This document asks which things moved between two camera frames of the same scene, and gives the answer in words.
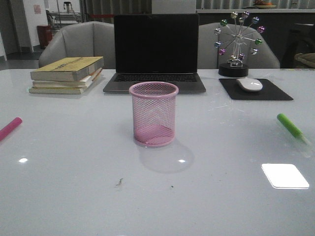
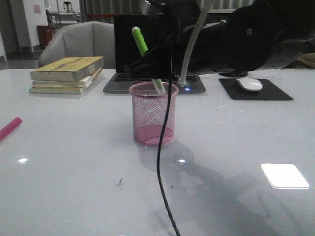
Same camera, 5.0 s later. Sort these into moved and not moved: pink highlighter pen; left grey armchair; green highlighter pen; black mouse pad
Moved: green highlighter pen
Not moved: pink highlighter pen; left grey armchair; black mouse pad
